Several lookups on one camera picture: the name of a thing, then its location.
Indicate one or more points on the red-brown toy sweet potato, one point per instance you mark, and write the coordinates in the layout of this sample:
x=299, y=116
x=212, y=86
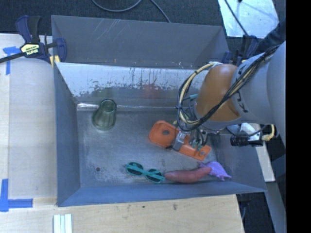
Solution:
x=184, y=176

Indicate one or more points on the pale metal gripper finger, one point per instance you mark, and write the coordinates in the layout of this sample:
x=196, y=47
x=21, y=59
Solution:
x=180, y=139

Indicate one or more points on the teal sunglasses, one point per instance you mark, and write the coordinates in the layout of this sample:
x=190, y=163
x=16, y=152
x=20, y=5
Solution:
x=132, y=169

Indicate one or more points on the grey metal bin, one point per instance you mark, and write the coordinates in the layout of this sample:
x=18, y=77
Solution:
x=136, y=139

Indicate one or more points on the black cylinder on white bracket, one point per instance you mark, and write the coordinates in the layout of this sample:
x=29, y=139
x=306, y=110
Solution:
x=239, y=140

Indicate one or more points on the pale wood flat board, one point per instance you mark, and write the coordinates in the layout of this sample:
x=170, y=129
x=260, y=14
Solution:
x=31, y=130

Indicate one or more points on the purple toy animal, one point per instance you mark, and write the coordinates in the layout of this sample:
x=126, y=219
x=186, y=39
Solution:
x=217, y=170

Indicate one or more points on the orange flat plastic tool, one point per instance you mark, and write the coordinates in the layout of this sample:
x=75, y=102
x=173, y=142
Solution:
x=160, y=132

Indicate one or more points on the clear glass cup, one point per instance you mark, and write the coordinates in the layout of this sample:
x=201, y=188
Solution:
x=105, y=116

